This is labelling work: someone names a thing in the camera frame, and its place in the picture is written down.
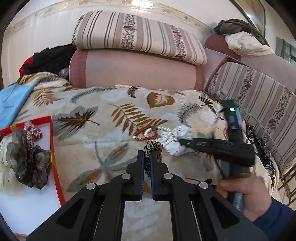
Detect dark olive cloth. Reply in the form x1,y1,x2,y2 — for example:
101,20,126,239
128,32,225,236
214,19,269,46

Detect white cherry print scrunchie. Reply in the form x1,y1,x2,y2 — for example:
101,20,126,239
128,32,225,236
158,125,194,156

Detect red bead bracelet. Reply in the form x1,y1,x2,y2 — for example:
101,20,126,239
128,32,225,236
133,125,159,142

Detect cream floral scrunchie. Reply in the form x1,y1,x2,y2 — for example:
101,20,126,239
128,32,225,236
1,134,22,196

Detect white cloth on cushion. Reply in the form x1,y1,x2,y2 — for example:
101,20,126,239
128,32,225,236
225,32,275,57

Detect striped cushion at right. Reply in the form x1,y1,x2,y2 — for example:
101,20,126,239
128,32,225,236
205,62,295,175

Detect black and red clothes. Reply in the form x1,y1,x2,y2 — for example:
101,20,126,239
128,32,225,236
18,44,76,77

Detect pink cushion upper right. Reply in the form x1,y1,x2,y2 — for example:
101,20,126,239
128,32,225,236
204,35,295,92

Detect pink quilted bolster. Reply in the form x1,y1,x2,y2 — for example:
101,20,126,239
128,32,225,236
69,49,204,91

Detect light blue cloth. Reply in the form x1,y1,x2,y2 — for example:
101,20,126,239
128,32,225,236
0,80,39,130

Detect red rimmed white box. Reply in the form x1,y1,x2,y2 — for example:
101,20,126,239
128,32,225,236
1,116,66,238

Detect red plaid scrunchie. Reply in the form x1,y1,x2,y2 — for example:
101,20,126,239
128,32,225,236
23,121,43,147

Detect dark blue sleeve forearm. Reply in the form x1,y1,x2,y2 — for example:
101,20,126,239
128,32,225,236
253,198,295,240

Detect grey organza scrunchie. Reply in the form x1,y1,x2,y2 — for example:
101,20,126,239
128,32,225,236
6,128,52,190

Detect striped floral cushion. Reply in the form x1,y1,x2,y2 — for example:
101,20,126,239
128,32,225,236
72,11,207,65

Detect leopard print hair tie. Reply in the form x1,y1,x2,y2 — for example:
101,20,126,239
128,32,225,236
143,140,164,179

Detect dark patterned item at right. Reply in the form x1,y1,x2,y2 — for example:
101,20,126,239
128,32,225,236
246,123,275,177

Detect person's right hand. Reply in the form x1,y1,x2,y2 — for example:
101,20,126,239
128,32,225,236
216,174,272,222

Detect white pearl bracelet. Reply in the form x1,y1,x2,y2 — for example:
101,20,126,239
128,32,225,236
132,126,175,145

